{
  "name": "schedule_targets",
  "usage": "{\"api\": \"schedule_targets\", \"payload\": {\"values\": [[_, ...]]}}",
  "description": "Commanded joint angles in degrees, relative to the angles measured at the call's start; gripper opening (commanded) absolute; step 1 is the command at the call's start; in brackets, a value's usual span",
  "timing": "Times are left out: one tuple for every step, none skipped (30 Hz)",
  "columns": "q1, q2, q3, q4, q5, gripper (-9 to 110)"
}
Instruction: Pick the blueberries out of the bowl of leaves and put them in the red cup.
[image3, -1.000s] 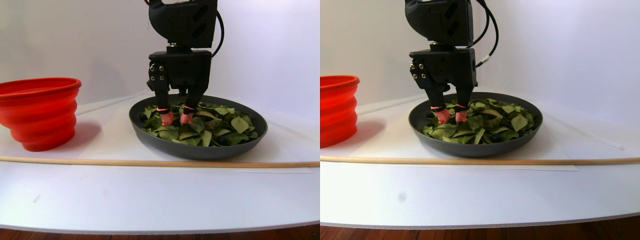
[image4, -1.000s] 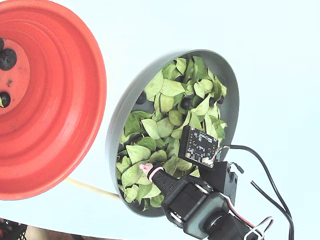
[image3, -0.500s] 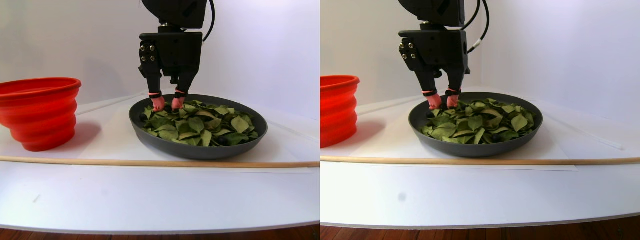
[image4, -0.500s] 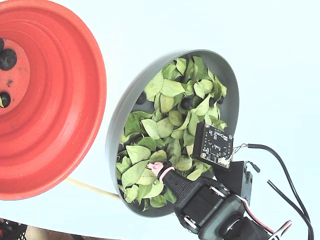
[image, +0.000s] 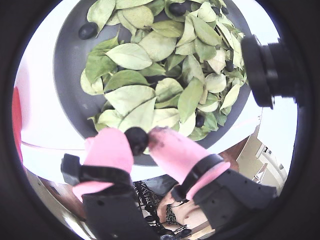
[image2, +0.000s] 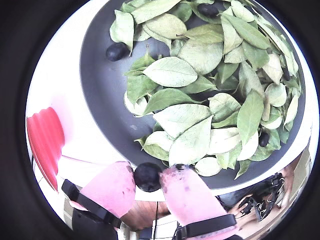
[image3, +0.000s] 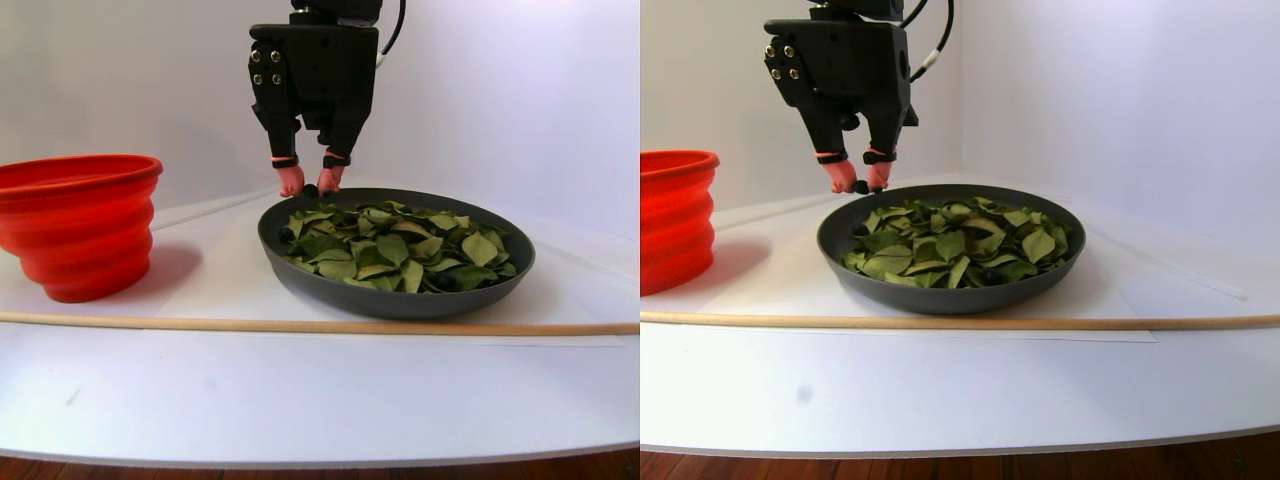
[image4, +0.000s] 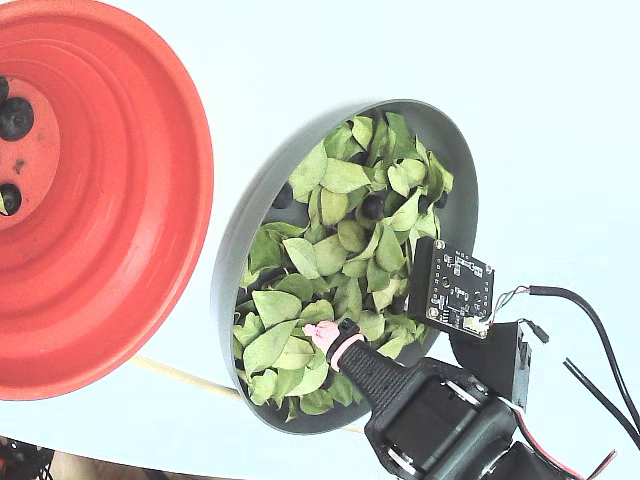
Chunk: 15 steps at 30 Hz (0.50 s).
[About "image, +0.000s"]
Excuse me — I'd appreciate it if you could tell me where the red ribbed plastic cup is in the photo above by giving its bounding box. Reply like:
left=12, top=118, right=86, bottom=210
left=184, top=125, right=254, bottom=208
left=11, top=86, right=25, bottom=163

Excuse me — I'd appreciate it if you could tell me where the green leaves pile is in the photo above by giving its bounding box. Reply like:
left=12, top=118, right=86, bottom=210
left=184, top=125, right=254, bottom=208
left=79, top=0, right=248, bottom=142

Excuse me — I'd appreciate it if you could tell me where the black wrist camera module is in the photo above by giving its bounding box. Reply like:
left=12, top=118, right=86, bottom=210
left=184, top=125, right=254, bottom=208
left=240, top=34, right=305, bottom=110

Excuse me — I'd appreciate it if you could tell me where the pink covered gripper finger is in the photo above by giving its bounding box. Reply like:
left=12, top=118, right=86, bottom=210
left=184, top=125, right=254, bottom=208
left=148, top=126, right=279, bottom=233
left=60, top=127, right=161, bottom=240

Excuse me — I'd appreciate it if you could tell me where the dark grey round bowl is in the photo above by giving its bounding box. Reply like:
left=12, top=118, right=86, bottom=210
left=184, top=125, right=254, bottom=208
left=52, top=0, right=253, bottom=167

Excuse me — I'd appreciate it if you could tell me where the person forearm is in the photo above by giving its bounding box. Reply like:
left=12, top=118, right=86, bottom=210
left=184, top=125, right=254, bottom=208
left=158, top=191, right=217, bottom=227

